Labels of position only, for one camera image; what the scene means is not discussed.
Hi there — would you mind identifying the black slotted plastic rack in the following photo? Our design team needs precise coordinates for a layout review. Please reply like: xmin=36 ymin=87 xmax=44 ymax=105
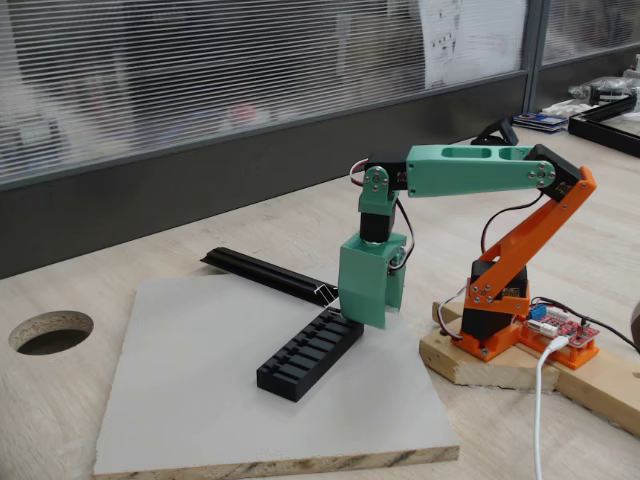
xmin=256 ymin=310 xmax=366 ymax=404

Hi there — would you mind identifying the wooden block with screws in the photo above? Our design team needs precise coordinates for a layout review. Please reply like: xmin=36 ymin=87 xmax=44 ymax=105
xmin=418 ymin=299 xmax=561 ymax=392

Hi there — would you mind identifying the grey painted wooden board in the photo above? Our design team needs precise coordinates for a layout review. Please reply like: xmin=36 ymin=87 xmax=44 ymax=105
xmin=92 ymin=264 xmax=461 ymax=477

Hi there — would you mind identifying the red controller circuit board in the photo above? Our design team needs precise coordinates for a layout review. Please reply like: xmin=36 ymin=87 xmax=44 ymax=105
xmin=522 ymin=304 xmax=599 ymax=349

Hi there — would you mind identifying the black triangular stand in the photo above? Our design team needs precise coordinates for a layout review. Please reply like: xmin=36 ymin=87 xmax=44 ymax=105
xmin=470 ymin=118 xmax=520 ymax=148

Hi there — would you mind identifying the stack of blue cards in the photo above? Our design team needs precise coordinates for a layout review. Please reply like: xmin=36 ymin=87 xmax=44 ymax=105
xmin=512 ymin=112 xmax=570 ymax=134

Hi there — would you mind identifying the light wooden plank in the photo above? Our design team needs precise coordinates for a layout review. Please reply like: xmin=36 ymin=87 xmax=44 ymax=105
xmin=432 ymin=298 xmax=640 ymax=437

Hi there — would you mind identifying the white plastic packet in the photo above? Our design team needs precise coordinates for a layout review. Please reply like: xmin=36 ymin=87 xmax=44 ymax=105
xmin=542 ymin=98 xmax=592 ymax=117

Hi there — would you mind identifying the white printed paper sheet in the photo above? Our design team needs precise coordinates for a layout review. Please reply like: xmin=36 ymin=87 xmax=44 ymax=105
xmin=419 ymin=0 xmax=530 ymax=91

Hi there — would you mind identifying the black extrusion bar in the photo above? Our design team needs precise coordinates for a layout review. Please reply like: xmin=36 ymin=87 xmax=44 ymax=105
xmin=574 ymin=93 xmax=640 ymax=123

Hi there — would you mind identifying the clear bag of parts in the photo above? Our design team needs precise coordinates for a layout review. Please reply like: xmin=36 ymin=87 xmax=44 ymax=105
xmin=568 ymin=75 xmax=640 ymax=101

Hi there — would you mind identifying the red white black servo wire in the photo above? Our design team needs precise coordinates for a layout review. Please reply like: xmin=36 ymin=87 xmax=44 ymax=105
xmin=431 ymin=289 xmax=471 ymax=344

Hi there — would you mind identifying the gripper servo wire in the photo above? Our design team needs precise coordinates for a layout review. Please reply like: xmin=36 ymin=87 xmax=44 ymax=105
xmin=388 ymin=198 xmax=418 ymax=275

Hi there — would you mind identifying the black aluminium profile rail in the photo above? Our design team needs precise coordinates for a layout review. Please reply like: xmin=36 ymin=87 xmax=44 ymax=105
xmin=199 ymin=246 xmax=342 ymax=307

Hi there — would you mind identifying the white USB cable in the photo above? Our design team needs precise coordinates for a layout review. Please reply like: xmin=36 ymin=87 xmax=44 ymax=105
xmin=531 ymin=335 xmax=569 ymax=480

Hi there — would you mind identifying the thin black cable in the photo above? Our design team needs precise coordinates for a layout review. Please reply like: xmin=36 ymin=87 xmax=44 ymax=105
xmin=534 ymin=296 xmax=640 ymax=352

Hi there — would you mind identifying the flat black frame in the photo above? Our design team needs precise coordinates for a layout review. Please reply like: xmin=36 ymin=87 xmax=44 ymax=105
xmin=567 ymin=110 xmax=640 ymax=159

